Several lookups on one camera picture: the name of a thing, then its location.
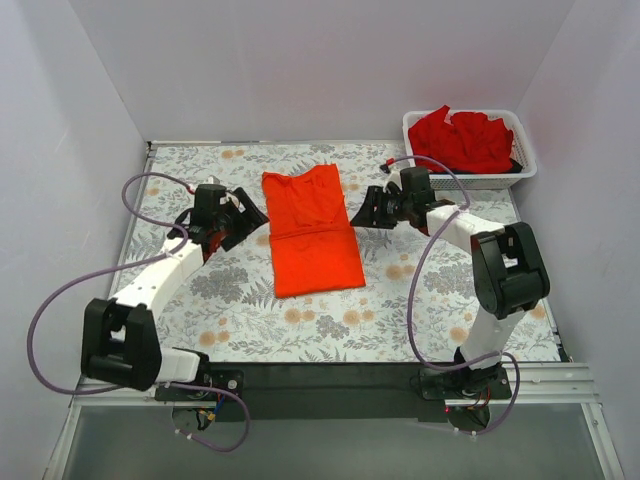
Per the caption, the orange t shirt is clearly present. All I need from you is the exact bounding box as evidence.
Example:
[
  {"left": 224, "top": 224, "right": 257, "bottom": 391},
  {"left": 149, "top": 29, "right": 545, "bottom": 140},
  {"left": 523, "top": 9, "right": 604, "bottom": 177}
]
[{"left": 262, "top": 164, "right": 366, "bottom": 299}]

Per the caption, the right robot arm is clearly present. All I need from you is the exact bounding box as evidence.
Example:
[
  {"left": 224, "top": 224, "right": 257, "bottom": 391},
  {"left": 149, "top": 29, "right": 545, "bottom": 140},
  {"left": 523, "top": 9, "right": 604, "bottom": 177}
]
[{"left": 350, "top": 166, "right": 550, "bottom": 399}]

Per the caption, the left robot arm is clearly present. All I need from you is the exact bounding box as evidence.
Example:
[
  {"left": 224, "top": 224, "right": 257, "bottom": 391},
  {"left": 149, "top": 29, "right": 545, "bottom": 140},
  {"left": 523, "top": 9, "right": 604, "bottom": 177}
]
[{"left": 81, "top": 184, "right": 268, "bottom": 391}]

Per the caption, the red shirts pile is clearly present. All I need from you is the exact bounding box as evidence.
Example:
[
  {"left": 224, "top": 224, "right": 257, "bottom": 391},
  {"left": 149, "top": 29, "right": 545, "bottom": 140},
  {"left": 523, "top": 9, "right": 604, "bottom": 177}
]
[{"left": 408, "top": 105, "right": 521, "bottom": 175}]

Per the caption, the black garment in basket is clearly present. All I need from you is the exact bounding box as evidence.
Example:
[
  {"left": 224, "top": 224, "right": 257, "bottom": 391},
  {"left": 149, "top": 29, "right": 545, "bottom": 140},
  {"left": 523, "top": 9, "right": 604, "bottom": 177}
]
[{"left": 506, "top": 158, "right": 523, "bottom": 174}]

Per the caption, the white plastic basket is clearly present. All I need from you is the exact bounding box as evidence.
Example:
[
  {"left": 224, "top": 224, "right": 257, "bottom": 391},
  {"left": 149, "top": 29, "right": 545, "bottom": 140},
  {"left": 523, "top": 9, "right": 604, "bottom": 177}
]
[{"left": 402, "top": 109, "right": 537, "bottom": 190}]

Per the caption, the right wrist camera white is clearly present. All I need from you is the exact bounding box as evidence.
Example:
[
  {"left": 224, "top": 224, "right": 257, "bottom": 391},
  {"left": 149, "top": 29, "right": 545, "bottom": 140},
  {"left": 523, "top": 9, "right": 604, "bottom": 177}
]
[{"left": 383, "top": 171, "right": 402, "bottom": 200}]

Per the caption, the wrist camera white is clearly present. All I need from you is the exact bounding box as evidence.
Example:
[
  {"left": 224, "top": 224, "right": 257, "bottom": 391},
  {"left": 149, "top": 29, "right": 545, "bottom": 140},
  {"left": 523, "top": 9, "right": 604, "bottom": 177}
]
[
  {"left": 383, "top": 171, "right": 402, "bottom": 200},
  {"left": 207, "top": 175, "right": 240, "bottom": 208}
]

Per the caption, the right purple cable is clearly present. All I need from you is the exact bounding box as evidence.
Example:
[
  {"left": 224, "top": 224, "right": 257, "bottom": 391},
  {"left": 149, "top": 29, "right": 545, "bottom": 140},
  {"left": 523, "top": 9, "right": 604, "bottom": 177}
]
[{"left": 381, "top": 154, "right": 521, "bottom": 435}]

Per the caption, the purple cable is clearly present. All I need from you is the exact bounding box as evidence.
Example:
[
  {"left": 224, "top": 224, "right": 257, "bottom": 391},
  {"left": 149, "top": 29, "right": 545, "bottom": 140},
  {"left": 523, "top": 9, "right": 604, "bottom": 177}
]
[
  {"left": 381, "top": 154, "right": 521, "bottom": 435},
  {"left": 26, "top": 171, "right": 251, "bottom": 454}
]

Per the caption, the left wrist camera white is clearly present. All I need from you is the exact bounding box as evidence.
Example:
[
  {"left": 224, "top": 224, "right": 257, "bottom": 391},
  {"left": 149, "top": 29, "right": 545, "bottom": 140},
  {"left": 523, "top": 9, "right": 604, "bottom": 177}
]
[{"left": 207, "top": 175, "right": 240, "bottom": 208}]

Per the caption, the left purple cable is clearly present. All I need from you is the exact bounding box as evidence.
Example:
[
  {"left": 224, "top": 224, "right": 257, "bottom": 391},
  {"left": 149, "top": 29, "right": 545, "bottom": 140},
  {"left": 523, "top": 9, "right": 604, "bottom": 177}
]
[{"left": 26, "top": 171, "right": 251, "bottom": 454}]

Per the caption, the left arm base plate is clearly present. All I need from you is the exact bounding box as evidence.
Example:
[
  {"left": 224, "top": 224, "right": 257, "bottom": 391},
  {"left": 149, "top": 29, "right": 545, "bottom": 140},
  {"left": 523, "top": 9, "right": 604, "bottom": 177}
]
[{"left": 154, "top": 369, "right": 245, "bottom": 402}]

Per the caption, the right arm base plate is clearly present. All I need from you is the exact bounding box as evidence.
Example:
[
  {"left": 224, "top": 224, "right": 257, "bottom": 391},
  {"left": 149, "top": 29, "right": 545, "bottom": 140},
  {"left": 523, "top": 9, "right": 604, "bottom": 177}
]
[{"left": 418, "top": 364, "right": 512, "bottom": 400}]

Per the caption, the aluminium frame rail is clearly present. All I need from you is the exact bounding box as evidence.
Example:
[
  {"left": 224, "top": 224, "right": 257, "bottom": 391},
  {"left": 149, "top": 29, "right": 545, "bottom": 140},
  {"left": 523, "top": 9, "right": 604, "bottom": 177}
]
[{"left": 72, "top": 362, "right": 601, "bottom": 407}]

